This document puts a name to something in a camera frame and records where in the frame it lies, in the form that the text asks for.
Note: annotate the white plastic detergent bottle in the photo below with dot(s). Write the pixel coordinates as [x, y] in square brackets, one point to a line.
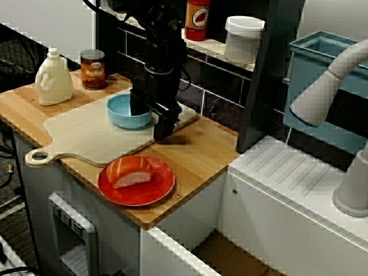
[54, 86]

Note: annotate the light blue bowl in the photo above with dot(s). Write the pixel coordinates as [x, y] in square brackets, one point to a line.
[126, 120]

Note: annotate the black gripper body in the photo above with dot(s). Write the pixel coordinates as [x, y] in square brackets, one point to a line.
[161, 89]

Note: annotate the salmon nigiri sushi toy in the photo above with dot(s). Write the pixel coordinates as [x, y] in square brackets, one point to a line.
[129, 172]

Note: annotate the brown sauce jar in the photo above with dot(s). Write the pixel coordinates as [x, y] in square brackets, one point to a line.
[92, 72]

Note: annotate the white toy kitchen unit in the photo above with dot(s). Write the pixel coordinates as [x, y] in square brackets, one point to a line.
[258, 207]

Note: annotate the dark upright post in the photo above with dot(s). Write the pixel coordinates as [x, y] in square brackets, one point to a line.
[267, 86]

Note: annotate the teal plastic bin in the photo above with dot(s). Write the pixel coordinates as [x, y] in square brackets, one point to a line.
[304, 63]

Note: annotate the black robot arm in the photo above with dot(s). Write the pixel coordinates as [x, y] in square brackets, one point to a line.
[161, 37]

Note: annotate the pale wooden cutting board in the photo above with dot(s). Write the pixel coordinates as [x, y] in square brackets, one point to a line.
[86, 135]

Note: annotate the red hot sauce bottle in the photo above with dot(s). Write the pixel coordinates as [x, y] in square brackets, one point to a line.
[197, 20]

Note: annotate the grey toy faucet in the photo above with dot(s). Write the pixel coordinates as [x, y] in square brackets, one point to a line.
[313, 97]

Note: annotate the white lidded plastic container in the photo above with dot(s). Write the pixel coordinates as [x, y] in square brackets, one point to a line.
[243, 43]

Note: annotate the tiled backsplash with shelf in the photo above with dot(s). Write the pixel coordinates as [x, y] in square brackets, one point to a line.
[221, 95]

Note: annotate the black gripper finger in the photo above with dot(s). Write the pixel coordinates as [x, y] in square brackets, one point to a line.
[165, 126]
[139, 106]

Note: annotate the red round plate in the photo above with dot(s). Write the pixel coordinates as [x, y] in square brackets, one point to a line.
[155, 189]

